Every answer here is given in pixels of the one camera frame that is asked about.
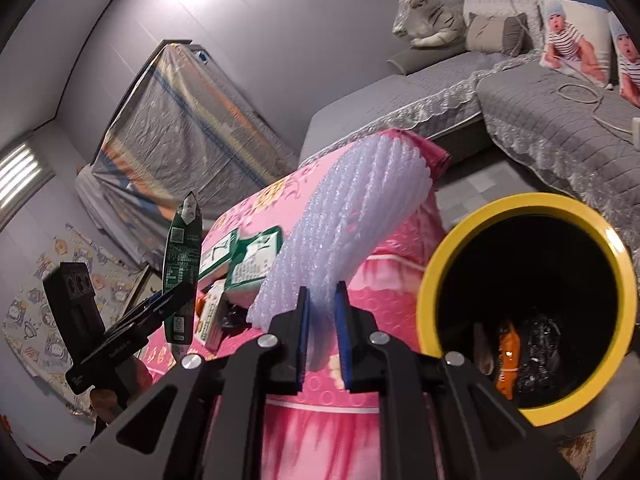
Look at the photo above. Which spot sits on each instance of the orange snack packet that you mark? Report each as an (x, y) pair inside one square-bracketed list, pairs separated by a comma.
[(507, 360)]

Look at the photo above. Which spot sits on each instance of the window blind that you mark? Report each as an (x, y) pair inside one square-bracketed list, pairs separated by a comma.
[(17, 172)]

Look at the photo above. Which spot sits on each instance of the white and orange box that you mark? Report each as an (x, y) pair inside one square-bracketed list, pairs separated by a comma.
[(210, 315)]

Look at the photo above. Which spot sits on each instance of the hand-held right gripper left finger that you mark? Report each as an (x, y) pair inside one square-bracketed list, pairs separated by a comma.
[(301, 345)]

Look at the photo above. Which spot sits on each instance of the plastic-covered mattress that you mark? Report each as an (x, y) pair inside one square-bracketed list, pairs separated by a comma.
[(185, 145)]

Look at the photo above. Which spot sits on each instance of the person's left hand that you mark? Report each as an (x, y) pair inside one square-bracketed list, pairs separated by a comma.
[(104, 402)]

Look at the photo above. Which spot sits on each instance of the black plastic wrapper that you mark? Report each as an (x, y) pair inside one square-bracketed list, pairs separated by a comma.
[(540, 355)]

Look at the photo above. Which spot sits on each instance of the pink floral blanket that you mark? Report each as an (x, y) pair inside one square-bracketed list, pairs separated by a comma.
[(390, 285)]

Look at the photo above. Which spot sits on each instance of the white quilted cushion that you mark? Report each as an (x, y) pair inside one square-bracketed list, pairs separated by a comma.
[(492, 0)]

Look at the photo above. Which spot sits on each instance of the green drink carton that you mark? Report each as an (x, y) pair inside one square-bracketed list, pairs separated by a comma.
[(181, 255)]

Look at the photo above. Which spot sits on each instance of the yellow-rimmed black trash bin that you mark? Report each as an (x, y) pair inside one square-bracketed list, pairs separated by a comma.
[(615, 255)]

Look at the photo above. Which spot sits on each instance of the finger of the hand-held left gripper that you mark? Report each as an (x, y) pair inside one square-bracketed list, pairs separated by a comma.
[(165, 302), (135, 332)]

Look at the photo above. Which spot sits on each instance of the grey sofa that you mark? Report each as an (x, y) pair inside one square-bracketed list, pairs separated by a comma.
[(540, 110)]

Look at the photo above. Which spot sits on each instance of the white bubble wrap sheet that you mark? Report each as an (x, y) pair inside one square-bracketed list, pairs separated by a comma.
[(350, 210)]

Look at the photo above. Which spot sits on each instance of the green and white box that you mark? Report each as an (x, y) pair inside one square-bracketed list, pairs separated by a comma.
[(217, 255)]

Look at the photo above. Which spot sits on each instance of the grey cushion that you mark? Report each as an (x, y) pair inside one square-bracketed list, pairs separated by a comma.
[(492, 32)]

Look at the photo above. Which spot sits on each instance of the cartoon print cloth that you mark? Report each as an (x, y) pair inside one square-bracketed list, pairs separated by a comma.
[(35, 320)]

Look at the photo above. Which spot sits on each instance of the white tiger plush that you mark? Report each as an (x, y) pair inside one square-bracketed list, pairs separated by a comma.
[(430, 12)]

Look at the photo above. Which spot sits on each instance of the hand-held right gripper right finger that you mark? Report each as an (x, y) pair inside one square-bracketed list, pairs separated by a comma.
[(342, 340)]

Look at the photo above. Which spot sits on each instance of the baby print pillow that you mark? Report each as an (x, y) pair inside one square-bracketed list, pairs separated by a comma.
[(627, 60), (570, 40)]

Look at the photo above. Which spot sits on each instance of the green medicine box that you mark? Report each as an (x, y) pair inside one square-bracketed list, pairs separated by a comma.
[(252, 265)]

